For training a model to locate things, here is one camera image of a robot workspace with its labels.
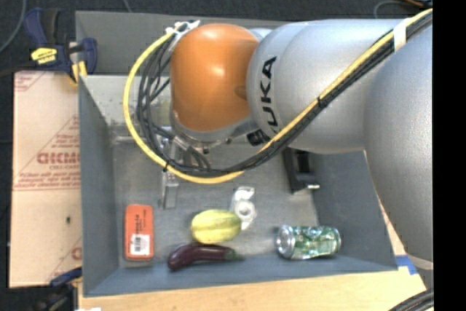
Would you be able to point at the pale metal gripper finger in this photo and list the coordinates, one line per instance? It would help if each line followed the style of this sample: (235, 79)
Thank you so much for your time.
(170, 189)

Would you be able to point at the orange flat box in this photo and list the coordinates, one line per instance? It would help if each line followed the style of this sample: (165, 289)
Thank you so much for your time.
(138, 229)

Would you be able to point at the yellow-green toy squash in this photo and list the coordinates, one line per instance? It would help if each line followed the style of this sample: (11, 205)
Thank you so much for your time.
(215, 226)

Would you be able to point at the purple toy eggplant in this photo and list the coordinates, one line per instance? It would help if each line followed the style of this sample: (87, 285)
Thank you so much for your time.
(196, 255)

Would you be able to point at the grey metal bin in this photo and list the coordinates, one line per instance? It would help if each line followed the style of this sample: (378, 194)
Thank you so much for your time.
(98, 164)

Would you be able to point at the brown cardboard board red print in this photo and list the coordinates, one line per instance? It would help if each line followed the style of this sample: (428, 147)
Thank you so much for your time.
(43, 200)

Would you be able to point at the crushed green drink can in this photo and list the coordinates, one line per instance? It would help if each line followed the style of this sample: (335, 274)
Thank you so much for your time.
(309, 242)

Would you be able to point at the black cylinder on white bracket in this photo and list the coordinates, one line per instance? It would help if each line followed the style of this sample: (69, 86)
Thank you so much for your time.
(299, 171)

